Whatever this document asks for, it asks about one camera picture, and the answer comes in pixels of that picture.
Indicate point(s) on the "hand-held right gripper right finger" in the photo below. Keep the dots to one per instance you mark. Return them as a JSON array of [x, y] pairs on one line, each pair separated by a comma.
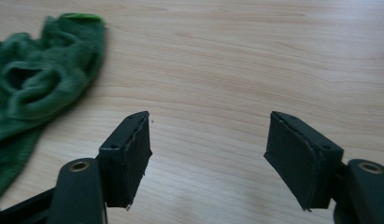
[[300, 161]]

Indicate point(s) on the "green knitted cloth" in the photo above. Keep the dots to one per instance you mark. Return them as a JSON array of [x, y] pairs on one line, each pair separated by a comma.
[[40, 81]]

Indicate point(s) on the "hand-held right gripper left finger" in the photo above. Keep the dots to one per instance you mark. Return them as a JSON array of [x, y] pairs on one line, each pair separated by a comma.
[[125, 161]]

